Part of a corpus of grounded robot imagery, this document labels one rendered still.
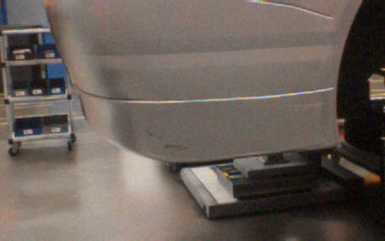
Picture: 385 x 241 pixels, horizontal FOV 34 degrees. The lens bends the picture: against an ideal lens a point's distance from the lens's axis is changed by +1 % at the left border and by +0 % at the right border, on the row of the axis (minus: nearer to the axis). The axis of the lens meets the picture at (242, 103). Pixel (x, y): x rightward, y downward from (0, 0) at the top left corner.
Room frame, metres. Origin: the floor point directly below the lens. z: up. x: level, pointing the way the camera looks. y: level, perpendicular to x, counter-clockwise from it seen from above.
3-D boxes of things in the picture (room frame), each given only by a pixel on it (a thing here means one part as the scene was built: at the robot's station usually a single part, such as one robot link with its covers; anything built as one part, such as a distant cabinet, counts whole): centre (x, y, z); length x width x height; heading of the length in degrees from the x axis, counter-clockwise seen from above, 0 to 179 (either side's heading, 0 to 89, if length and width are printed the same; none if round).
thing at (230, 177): (3.49, -0.12, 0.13); 0.50 x 0.36 x 0.10; 106
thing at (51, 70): (9.42, 2.73, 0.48); 0.64 x 0.54 x 0.97; 21
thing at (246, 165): (3.50, -0.17, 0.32); 0.40 x 0.30 x 0.28; 106
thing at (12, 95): (5.07, 1.68, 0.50); 0.53 x 0.42 x 1.00; 106
